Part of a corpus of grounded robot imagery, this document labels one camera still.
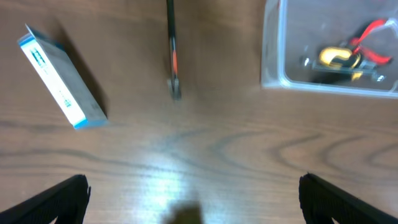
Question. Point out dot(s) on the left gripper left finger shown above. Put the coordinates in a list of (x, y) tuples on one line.
[(65, 202)]

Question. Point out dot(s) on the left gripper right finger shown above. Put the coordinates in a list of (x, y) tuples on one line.
[(322, 202)]

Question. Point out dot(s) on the slim black yellow screwdriver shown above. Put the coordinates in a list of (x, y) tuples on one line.
[(329, 75)]

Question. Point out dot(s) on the blue white cardboard box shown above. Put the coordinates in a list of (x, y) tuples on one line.
[(62, 79)]

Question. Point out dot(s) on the stubby yellow black screwdriver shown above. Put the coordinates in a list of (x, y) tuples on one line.
[(334, 58)]

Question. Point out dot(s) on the red handled pliers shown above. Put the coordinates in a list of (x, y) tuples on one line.
[(364, 40)]

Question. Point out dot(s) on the small claw hammer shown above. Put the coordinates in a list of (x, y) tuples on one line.
[(174, 84)]

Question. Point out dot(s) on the clear plastic container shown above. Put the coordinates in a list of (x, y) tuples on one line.
[(293, 29)]

